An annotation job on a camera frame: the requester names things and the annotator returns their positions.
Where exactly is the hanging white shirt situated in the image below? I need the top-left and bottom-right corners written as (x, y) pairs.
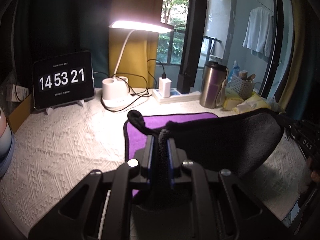
top-left (242, 7), bottom-right (273, 60)

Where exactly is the small yellow tissue pack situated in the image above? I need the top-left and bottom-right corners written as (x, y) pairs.
top-left (222, 88), bottom-right (244, 111)

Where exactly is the white desk lamp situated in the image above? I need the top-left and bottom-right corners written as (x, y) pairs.
top-left (101, 20), bottom-right (174, 112)

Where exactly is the white perforated basket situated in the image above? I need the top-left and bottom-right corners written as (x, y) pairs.
top-left (228, 75), bottom-right (255, 100)

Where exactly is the tablet clock display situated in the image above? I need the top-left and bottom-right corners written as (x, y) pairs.
top-left (33, 50), bottom-right (95, 111)

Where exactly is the white USB charger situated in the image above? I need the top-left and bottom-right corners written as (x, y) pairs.
top-left (158, 77), bottom-right (171, 98)

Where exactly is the steel travel tumbler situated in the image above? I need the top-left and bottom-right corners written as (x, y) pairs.
top-left (200, 61), bottom-right (228, 109)

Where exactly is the yellow curtain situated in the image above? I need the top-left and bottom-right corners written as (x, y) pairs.
top-left (107, 0), bottom-right (166, 90)

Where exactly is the purple and grey towel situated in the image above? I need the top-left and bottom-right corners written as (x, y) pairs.
top-left (124, 108), bottom-right (284, 182)

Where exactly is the white power strip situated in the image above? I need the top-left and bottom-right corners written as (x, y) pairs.
top-left (152, 88), bottom-right (201, 104)

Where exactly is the white textured table mat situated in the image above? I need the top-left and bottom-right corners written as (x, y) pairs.
top-left (1, 89), bottom-right (305, 236)

